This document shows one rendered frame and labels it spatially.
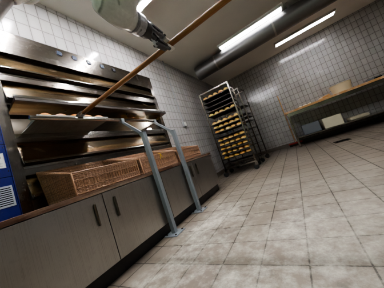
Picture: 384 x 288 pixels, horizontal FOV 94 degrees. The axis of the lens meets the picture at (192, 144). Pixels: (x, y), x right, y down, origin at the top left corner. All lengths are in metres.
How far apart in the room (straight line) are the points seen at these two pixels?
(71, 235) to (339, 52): 6.15
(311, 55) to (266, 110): 1.72
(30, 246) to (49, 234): 0.08
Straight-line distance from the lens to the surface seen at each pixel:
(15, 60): 2.27
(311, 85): 5.93
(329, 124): 5.18
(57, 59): 2.43
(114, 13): 0.84
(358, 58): 6.16
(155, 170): 1.66
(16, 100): 1.86
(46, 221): 1.25
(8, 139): 1.89
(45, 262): 1.26
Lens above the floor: 0.57
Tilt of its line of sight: 5 degrees up
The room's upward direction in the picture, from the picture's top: 19 degrees counter-clockwise
